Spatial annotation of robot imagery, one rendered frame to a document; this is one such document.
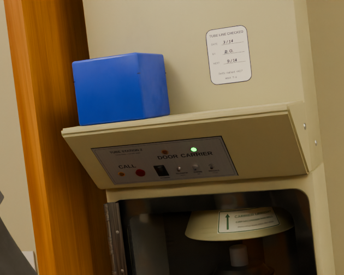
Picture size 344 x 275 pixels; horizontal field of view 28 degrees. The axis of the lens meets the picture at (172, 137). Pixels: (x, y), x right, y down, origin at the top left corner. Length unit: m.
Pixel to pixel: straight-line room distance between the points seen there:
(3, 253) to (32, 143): 0.48
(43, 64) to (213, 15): 0.26
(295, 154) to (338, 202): 0.51
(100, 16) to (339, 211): 0.64
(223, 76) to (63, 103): 0.26
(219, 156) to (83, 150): 0.19
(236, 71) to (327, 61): 0.44
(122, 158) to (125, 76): 0.12
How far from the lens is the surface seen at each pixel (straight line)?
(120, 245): 1.06
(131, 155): 0.96
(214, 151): 0.92
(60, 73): 1.08
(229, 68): 0.98
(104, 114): 0.93
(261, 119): 0.86
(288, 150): 0.90
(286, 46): 0.96
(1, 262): 0.55
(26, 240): 1.68
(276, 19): 0.97
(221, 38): 0.99
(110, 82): 0.93
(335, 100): 1.39
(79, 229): 1.10
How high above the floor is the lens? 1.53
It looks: 3 degrees down
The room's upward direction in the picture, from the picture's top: 7 degrees counter-clockwise
